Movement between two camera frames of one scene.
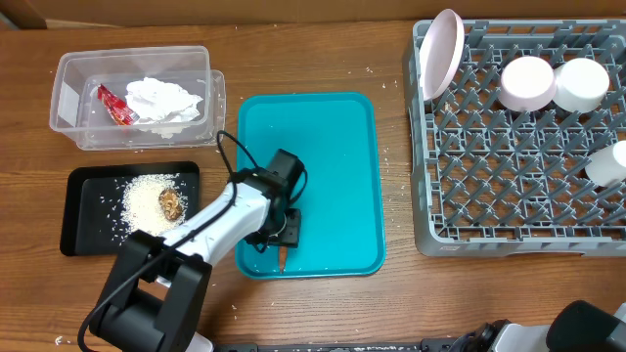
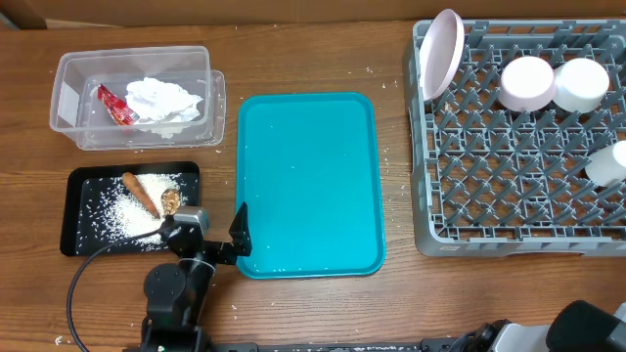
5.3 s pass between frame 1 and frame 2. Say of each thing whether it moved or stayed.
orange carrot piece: moved
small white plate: stayed
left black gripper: moved
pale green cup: stayed
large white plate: stayed
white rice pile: moved
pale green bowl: stayed
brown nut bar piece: stayed
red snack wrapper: stayed
